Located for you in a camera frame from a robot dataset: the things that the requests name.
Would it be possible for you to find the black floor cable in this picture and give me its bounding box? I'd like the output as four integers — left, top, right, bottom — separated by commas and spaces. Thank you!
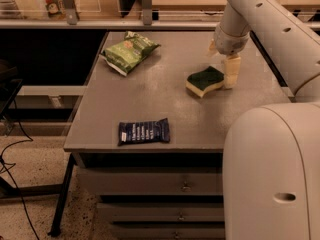
0, 98, 41, 240

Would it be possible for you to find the green and yellow sponge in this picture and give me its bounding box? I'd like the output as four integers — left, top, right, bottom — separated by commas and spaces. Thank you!
186, 66, 224, 98

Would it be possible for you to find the dark blue rxbar wrapper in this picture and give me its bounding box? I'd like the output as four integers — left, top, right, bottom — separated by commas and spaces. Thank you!
118, 118, 170, 146

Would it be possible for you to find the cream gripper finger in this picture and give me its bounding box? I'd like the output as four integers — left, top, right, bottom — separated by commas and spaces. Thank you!
208, 40, 217, 56
223, 54, 241, 89

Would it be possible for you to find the black table leg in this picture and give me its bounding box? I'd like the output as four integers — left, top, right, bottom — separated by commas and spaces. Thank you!
48, 154, 75, 237

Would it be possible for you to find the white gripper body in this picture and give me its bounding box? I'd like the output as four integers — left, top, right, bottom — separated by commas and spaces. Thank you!
213, 25, 249, 56

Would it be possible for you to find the grey metal rail frame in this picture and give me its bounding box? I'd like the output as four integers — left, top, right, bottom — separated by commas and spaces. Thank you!
0, 0, 226, 30

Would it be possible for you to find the middle grey drawer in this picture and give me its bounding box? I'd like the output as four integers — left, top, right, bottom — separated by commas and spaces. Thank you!
97, 203, 224, 222

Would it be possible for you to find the green chip bag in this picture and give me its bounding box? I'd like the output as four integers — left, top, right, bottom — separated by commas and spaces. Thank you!
100, 31, 160, 77

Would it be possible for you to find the grey drawer cabinet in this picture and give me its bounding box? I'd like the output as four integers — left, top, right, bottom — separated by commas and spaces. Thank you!
64, 32, 288, 229

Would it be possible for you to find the bottom grey drawer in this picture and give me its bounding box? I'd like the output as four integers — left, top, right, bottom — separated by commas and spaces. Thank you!
110, 224, 225, 240

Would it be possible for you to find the top grey drawer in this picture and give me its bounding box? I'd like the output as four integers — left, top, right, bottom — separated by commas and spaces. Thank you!
78, 167, 222, 196

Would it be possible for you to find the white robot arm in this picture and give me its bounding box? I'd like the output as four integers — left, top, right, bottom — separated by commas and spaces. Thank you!
214, 0, 320, 240

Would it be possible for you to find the grey drawer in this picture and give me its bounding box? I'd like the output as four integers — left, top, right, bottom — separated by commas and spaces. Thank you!
78, 167, 222, 196
110, 224, 225, 240
97, 203, 224, 222

